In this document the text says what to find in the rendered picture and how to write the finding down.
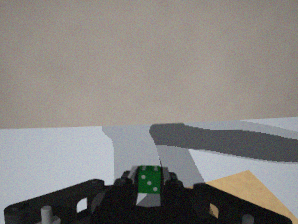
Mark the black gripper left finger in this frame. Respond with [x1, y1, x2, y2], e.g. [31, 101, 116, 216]
[4, 166, 140, 224]

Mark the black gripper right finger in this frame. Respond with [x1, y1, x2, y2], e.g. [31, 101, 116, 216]
[160, 167, 293, 224]

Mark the green die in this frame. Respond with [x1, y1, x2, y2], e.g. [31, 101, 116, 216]
[138, 165, 161, 194]

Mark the tan square mat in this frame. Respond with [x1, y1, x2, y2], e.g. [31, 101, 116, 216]
[205, 170, 298, 224]

